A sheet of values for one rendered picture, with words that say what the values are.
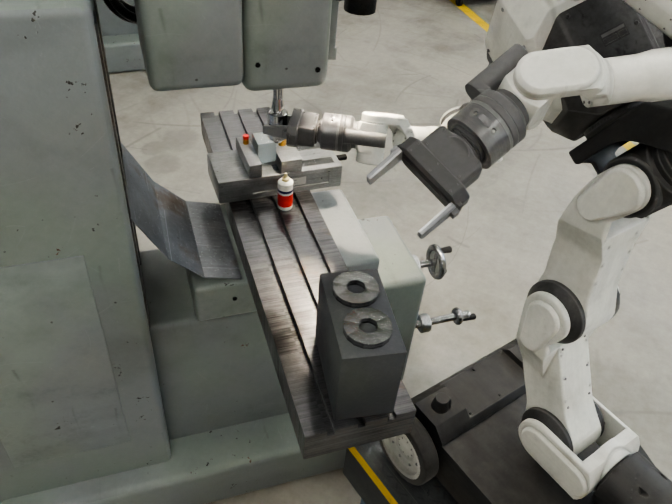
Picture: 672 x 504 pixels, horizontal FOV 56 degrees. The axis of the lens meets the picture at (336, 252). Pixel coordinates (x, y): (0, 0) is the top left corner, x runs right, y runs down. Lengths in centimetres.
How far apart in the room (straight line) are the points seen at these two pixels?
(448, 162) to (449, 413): 94
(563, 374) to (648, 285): 183
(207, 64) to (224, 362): 88
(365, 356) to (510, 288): 192
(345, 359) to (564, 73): 57
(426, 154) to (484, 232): 240
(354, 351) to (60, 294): 68
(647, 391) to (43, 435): 216
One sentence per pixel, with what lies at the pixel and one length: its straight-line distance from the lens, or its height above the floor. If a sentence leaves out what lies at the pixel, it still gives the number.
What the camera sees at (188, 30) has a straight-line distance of 129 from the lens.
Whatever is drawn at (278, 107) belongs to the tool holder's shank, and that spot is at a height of 123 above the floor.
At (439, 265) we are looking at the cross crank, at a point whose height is 64.
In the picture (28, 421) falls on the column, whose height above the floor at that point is 54.
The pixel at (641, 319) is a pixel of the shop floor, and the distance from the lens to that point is 311.
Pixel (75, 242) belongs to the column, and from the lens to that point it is 139.
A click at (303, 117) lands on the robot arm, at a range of 154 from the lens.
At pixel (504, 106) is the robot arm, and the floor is 156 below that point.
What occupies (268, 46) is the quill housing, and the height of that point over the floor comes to 142.
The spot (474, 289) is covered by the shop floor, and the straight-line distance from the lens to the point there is 292.
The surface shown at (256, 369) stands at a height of 46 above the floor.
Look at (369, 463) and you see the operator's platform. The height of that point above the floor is 40.
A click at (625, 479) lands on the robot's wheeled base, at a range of 157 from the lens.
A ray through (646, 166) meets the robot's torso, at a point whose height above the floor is 141.
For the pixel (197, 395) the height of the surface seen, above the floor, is 40.
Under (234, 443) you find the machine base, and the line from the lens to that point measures 207.
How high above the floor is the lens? 196
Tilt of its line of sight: 41 degrees down
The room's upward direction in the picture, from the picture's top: 6 degrees clockwise
